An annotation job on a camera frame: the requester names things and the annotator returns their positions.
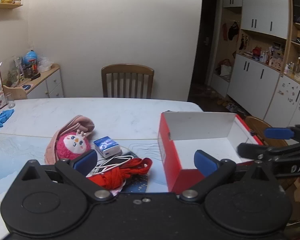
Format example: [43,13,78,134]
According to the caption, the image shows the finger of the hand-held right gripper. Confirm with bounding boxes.
[264,125,300,140]
[237,140,300,160]

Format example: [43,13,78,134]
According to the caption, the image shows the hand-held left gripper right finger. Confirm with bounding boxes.
[179,150,278,201]

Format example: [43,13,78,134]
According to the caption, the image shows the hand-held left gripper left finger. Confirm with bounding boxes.
[21,150,115,202]

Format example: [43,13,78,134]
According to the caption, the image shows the pink plush bird toy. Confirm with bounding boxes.
[56,129,92,161]

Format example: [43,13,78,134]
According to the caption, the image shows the blue tissue pack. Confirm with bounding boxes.
[93,136,122,158]

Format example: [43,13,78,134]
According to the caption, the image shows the white charging cable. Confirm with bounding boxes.
[92,155,134,176]

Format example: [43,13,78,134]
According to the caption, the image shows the red cardboard shoe box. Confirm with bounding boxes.
[158,111,264,193]

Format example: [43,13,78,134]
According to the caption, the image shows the pink fleece cloth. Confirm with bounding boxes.
[44,115,95,166]

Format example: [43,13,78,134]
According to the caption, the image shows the red knotted cord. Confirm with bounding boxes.
[87,157,153,189]

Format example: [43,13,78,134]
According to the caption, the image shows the curved-back wooden chair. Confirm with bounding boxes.
[244,116,288,148]

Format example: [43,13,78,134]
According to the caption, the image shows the black flat device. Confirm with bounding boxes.
[97,151,141,173]

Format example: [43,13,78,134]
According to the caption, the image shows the dark blue printed card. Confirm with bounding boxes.
[124,174,150,193]

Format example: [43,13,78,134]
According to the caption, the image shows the patterned floor rug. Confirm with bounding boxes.
[190,84,217,99]

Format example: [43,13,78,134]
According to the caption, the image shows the white bag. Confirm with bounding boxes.
[219,64,232,77]

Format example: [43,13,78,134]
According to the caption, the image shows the white wood-top sideboard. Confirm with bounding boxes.
[2,63,64,99]

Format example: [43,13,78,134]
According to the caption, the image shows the slatted brown wooden chair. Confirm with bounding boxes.
[101,64,155,99]

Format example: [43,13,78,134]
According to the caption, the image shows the blue rubber gloves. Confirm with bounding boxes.
[0,109,15,132]

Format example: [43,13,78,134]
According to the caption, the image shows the clear drinking glass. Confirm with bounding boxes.
[5,92,16,109]

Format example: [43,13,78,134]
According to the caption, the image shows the small wooden high chair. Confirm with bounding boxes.
[2,85,28,100]

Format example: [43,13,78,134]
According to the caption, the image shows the clear plastic bag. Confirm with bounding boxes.
[37,56,52,72]

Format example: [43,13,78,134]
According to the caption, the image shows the black hanging cap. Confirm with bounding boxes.
[227,21,240,41]

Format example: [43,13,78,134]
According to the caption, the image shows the white wall cabinet unit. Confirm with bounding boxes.
[210,0,300,130]

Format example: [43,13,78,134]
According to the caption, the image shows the wooden wall shelf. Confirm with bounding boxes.
[0,2,23,10]

